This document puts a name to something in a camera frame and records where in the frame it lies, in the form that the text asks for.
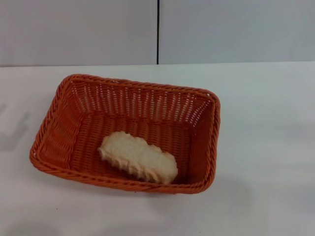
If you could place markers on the striped ridged toy bread loaf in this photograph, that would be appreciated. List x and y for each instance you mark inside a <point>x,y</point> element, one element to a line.
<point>140,157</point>

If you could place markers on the orange woven plastic basket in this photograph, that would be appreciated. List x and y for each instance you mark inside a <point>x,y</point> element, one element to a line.
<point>73,132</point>

